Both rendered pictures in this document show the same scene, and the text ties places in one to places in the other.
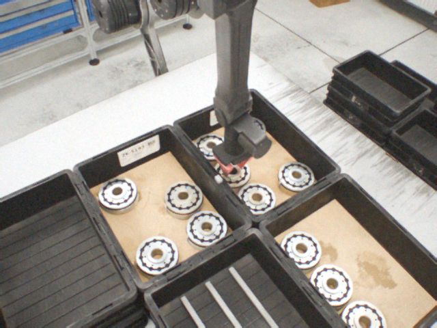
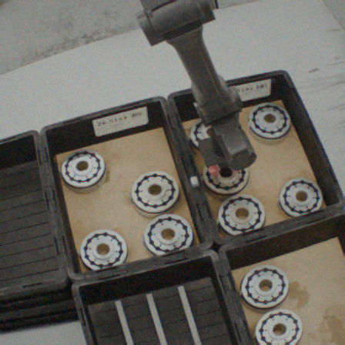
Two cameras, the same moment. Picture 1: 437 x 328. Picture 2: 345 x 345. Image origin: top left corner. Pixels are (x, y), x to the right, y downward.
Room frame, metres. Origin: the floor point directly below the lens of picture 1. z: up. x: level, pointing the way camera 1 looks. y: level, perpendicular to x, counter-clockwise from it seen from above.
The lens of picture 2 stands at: (-0.13, -0.33, 2.19)
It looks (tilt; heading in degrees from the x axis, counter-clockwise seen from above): 57 degrees down; 28
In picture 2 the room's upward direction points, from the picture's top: 6 degrees counter-clockwise
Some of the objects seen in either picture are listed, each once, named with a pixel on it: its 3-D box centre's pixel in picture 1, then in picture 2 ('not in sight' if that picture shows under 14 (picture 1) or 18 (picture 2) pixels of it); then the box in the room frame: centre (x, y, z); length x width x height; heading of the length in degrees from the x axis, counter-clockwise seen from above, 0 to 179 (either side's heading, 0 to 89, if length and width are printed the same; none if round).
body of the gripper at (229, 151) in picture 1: (234, 142); (225, 141); (0.68, -0.03, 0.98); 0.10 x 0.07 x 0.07; 128
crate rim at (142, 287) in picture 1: (157, 197); (118, 185); (0.54, 0.15, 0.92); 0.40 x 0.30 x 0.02; 37
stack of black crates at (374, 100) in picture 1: (367, 112); not in sight; (1.53, -0.75, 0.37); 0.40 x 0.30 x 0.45; 41
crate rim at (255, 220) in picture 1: (254, 147); (256, 150); (0.72, -0.09, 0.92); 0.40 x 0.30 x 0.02; 37
